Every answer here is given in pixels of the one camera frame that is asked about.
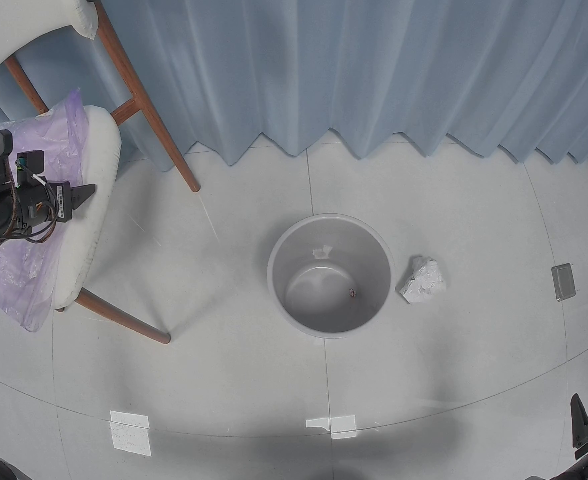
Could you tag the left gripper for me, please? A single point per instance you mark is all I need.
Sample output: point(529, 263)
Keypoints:
point(29, 208)

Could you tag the purple plastic bag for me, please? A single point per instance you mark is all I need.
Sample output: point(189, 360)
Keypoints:
point(19, 278)

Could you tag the white paper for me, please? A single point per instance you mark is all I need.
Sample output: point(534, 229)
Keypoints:
point(423, 280)

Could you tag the white trash bin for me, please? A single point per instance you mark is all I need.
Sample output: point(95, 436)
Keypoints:
point(284, 258)

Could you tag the white cushioned wooden chair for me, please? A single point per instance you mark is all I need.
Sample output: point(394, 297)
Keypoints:
point(99, 168)

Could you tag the pale blue curtain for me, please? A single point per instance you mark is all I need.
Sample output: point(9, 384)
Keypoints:
point(324, 43)

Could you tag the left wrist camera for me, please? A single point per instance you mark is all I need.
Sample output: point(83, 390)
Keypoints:
point(33, 160)

